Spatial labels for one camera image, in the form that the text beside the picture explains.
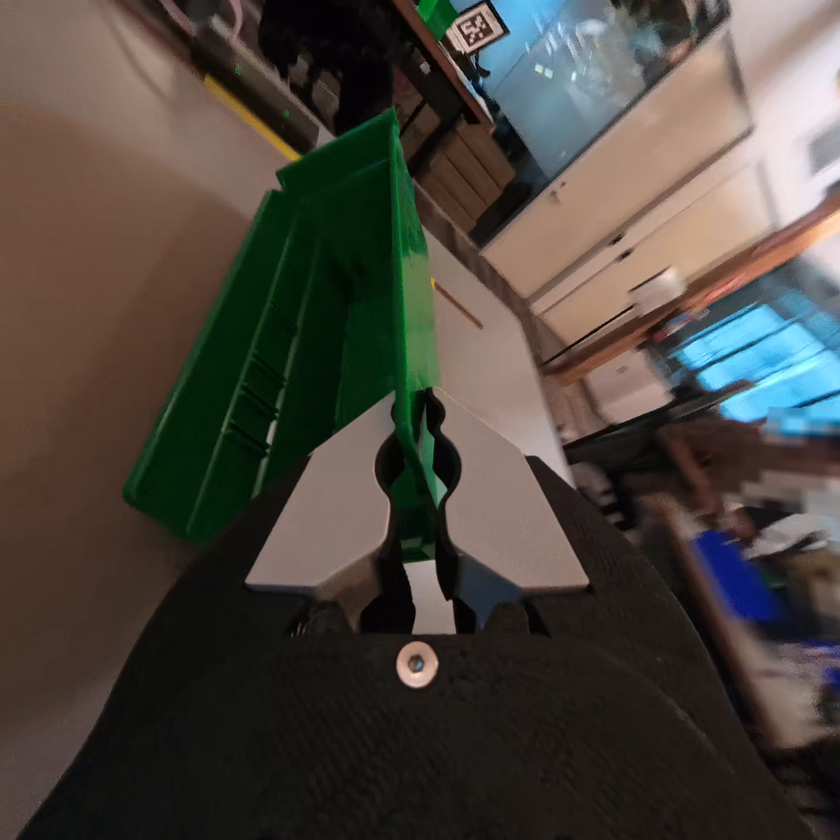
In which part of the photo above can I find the wooden support post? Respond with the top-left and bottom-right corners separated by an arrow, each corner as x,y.
545,197 -> 840,385

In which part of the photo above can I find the white door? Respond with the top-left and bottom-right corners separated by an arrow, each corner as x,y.
532,197 -> 788,342
482,157 -> 769,296

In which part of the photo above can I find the blue plastic bin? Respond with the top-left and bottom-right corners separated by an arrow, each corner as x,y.
692,530 -> 785,624

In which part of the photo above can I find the bright window wall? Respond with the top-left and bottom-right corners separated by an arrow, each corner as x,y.
666,259 -> 840,437

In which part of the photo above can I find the glass partition wall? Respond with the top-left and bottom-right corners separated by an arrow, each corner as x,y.
472,0 -> 752,247

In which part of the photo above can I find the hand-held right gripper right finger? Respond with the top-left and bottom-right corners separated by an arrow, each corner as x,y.
423,387 -> 590,636

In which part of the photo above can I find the black charger box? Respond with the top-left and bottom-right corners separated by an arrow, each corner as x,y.
197,26 -> 332,148

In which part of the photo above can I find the wooden work table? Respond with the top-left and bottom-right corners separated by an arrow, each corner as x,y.
394,0 -> 496,165

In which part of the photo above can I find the fiducial marker sign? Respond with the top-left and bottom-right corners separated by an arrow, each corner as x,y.
446,2 -> 508,56

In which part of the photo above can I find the whiteboard sign stand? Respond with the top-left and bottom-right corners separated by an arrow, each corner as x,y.
629,264 -> 688,311

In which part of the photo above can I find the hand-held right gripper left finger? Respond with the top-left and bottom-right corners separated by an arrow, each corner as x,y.
245,392 -> 421,634

